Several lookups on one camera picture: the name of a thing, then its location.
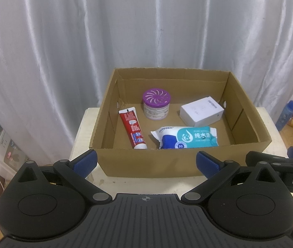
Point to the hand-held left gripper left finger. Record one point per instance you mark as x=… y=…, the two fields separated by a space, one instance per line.
x=85 y=162

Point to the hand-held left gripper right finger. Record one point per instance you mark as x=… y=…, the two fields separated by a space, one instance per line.
x=208 y=164

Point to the blue wet wipes pack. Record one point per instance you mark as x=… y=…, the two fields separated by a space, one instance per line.
x=195 y=137

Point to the small white carton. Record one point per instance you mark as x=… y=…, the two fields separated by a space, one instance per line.
x=200 y=112

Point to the red toothpaste tube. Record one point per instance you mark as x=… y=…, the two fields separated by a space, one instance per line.
x=132 y=126

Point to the brown cardboard box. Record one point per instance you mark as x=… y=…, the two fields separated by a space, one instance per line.
x=149 y=162

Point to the purple lid air freshener jar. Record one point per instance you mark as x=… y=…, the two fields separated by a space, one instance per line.
x=156 y=108

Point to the cream small table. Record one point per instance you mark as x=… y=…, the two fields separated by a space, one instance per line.
x=84 y=134

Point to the blue plastic bottle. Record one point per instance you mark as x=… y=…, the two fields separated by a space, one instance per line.
x=287 y=115

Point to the white satin curtain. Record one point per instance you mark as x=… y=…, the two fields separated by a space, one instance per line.
x=84 y=31

